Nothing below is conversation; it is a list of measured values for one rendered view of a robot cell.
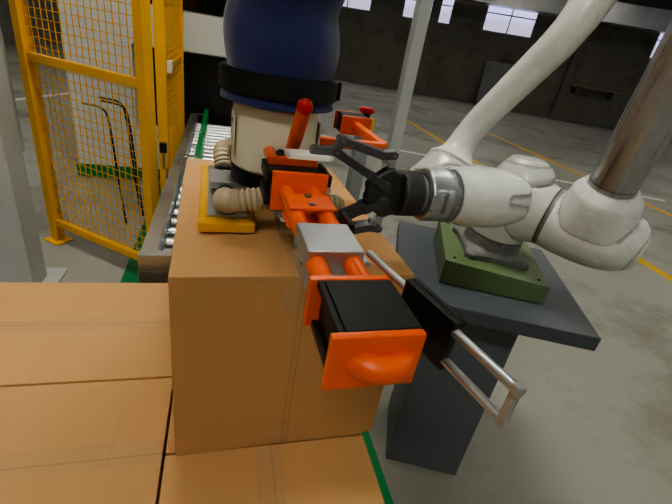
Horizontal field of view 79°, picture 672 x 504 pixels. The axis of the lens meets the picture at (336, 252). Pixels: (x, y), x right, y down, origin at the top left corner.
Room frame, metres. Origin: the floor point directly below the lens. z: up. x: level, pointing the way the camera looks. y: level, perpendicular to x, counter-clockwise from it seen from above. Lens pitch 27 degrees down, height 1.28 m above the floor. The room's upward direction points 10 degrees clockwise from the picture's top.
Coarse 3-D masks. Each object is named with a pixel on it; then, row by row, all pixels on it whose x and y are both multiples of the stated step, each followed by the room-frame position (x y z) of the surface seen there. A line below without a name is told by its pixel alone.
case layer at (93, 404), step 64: (0, 320) 0.76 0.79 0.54; (64, 320) 0.80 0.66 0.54; (128, 320) 0.84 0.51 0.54; (0, 384) 0.58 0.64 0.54; (64, 384) 0.61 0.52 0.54; (128, 384) 0.64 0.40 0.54; (0, 448) 0.45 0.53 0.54; (64, 448) 0.47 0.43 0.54; (128, 448) 0.49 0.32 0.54; (256, 448) 0.54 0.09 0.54; (320, 448) 0.56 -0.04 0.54
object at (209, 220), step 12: (204, 168) 0.92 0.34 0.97; (228, 168) 0.87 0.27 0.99; (204, 180) 0.84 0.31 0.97; (204, 192) 0.78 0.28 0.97; (204, 204) 0.72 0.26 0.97; (204, 216) 0.66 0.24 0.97; (216, 216) 0.67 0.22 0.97; (228, 216) 0.68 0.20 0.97; (240, 216) 0.68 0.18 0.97; (252, 216) 0.70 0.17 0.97; (204, 228) 0.64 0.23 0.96; (216, 228) 0.65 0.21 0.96; (228, 228) 0.65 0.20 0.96; (240, 228) 0.66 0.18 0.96; (252, 228) 0.67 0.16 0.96
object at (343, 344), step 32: (320, 288) 0.29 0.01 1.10; (352, 288) 0.29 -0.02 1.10; (384, 288) 0.30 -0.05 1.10; (320, 320) 0.29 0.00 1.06; (352, 320) 0.25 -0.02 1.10; (384, 320) 0.26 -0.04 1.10; (416, 320) 0.26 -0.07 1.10; (320, 352) 0.26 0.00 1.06; (352, 352) 0.23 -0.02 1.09; (384, 352) 0.24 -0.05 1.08; (416, 352) 0.25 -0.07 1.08; (352, 384) 0.23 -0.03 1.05
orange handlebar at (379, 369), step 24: (384, 144) 0.96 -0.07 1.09; (288, 192) 0.53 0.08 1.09; (312, 192) 0.55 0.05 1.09; (288, 216) 0.47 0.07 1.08; (312, 216) 0.52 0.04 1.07; (312, 264) 0.35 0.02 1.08; (360, 264) 0.36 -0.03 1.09; (360, 360) 0.23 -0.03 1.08; (384, 360) 0.23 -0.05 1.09; (408, 360) 0.23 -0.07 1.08; (384, 384) 0.22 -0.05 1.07
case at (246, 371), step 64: (192, 192) 0.82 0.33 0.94; (192, 256) 0.56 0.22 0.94; (256, 256) 0.59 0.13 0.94; (384, 256) 0.68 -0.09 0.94; (192, 320) 0.50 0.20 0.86; (256, 320) 0.54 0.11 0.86; (192, 384) 0.50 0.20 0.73; (256, 384) 0.54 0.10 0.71; (320, 384) 0.58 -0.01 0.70; (192, 448) 0.50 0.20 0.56
